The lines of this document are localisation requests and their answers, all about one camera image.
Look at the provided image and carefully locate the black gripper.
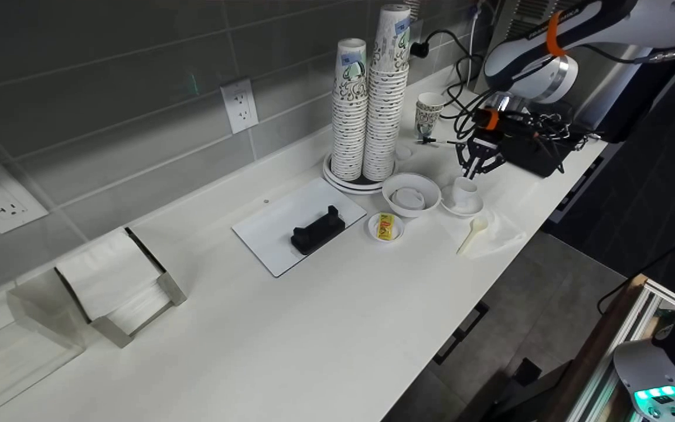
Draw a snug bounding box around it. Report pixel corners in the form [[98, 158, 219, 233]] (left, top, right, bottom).
[[457, 101, 581, 180]]

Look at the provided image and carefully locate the white robot base green light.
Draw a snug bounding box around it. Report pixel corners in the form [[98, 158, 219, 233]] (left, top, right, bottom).
[[612, 310, 675, 422]]

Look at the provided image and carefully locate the white tea cup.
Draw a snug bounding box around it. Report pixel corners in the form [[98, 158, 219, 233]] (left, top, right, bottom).
[[451, 179, 480, 207]]

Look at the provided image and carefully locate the white lidded cup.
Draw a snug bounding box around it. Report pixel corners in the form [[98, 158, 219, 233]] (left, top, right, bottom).
[[438, 191, 485, 220]]

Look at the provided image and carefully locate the single patterned paper cup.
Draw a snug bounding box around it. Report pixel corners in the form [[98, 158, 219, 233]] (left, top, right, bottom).
[[413, 90, 452, 140]]

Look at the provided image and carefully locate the tall patterned paper cup stack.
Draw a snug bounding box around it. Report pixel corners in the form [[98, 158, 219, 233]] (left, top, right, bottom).
[[362, 2, 416, 186]]

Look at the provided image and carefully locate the short patterned paper cup stack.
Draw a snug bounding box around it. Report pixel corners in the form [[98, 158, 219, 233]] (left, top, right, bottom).
[[329, 35, 371, 186]]

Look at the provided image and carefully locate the white plastic spoon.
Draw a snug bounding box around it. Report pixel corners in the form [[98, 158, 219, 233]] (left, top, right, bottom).
[[454, 215, 491, 259]]

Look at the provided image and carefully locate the white bowl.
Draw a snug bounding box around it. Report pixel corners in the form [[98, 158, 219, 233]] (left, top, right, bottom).
[[379, 172, 444, 223]]

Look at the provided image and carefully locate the clear plastic sheet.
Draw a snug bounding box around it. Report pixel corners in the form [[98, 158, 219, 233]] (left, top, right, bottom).
[[444, 205, 537, 262]]

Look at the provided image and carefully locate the yellow food piece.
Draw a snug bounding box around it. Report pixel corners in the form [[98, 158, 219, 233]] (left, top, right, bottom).
[[378, 211, 398, 242]]

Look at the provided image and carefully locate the small white dish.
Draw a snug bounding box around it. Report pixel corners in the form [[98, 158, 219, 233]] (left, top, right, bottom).
[[363, 209, 408, 246]]

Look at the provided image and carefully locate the black power plug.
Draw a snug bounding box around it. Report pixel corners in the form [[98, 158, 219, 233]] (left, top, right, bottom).
[[408, 38, 433, 60]]

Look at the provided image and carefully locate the white plate stack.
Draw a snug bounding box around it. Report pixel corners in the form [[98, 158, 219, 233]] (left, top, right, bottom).
[[319, 151, 388, 199]]

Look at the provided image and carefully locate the dark cabinet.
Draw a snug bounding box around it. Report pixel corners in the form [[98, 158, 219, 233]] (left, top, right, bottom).
[[545, 38, 675, 293]]

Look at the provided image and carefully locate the black block object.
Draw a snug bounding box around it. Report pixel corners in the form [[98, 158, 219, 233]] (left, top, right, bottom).
[[288, 205, 349, 259]]

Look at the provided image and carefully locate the white cutting board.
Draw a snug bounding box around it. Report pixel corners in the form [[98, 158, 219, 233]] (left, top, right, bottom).
[[229, 179, 371, 282]]

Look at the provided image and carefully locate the white napkin holder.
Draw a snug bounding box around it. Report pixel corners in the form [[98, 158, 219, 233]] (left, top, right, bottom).
[[51, 225, 190, 351]]

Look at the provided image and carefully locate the clear acrylic holder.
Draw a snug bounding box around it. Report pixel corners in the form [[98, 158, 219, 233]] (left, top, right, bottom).
[[0, 267, 91, 422]]

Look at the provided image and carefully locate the black power cable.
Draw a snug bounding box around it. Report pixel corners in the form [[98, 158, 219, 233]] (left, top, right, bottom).
[[422, 26, 498, 124]]

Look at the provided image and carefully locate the orange strap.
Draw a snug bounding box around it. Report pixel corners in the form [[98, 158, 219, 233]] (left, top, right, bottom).
[[545, 10, 568, 60]]

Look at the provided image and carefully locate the black drawer handle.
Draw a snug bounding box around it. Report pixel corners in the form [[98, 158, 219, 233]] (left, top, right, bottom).
[[432, 300, 491, 369]]

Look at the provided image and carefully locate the wooden cart frame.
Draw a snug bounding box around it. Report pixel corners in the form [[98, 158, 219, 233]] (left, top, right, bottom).
[[545, 270, 675, 422]]

